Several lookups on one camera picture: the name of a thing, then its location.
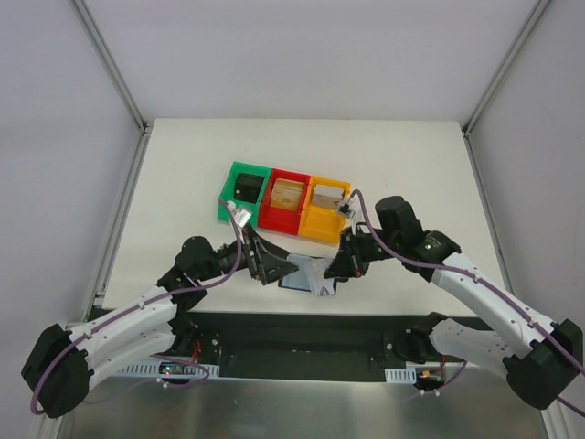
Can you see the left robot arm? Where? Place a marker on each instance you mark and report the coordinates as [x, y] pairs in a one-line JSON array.
[[66, 364]]

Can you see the left aluminium frame post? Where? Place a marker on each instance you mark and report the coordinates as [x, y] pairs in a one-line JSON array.
[[108, 62]]

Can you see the aluminium frame post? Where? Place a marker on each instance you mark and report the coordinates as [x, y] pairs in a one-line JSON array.
[[108, 62], [529, 26]]

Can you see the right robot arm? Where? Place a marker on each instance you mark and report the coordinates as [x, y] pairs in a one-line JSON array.
[[537, 356]]

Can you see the white cable duct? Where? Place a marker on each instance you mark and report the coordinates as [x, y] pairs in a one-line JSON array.
[[407, 375], [156, 368]]

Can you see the silver card stack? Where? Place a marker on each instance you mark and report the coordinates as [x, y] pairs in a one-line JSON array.
[[327, 197]]

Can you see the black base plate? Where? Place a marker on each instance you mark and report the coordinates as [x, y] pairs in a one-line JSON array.
[[283, 347]]

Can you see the green plastic bin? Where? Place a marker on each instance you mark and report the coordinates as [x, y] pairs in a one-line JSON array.
[[226, 192]]

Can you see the black leather card holder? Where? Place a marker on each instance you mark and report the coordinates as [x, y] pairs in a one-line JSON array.
[[298, 281]]

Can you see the right white cable duct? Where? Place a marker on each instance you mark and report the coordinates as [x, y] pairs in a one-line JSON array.
[[407, 375]]

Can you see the gold card stack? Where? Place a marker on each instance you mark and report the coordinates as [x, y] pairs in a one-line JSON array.
[[286, 194]]

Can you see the left white cable duct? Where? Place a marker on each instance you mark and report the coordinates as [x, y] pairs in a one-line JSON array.
[[156, 368]]

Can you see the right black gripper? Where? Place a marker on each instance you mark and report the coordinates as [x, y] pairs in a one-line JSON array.
[[352, 251]]

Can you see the right aluminium frame post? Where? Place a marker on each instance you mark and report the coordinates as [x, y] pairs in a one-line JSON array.
[[529, 26]]

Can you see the black card stack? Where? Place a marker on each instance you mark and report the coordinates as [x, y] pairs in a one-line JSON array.
[[247, 187]]

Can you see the red plastic bin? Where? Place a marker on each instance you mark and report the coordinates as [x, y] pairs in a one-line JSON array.
[[281, 220]]

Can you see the silver VIP card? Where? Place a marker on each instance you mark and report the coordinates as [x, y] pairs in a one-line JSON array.
[[321, 286]]

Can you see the yellow plastic bin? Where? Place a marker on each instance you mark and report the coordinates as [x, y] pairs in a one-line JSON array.
[[318, 223]]

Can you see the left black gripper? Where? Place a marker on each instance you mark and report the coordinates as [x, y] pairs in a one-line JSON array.
[[252, 254]]

